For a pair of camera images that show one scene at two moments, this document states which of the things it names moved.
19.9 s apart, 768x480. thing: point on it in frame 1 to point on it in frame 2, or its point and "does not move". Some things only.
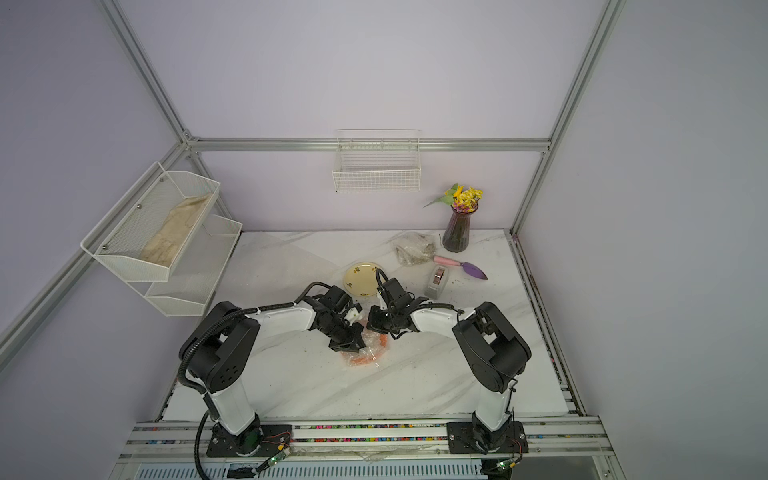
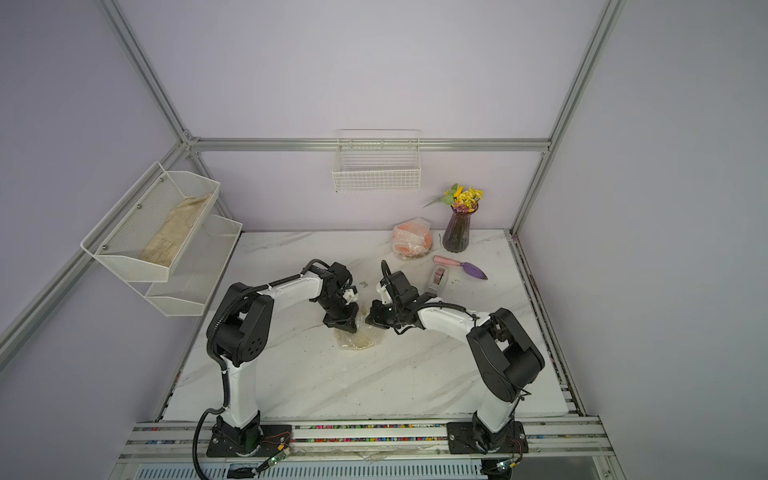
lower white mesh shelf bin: (195, 270) does not move
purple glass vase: (456, 233) does not move
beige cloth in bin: (164, 243) does not move
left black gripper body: (343, 338) to (337, 314)
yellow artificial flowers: (459, 198) does not move
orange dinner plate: (375, 347) to (411, 240)
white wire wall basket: (373, 160) does not move
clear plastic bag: (375, 347) to (411, 239)
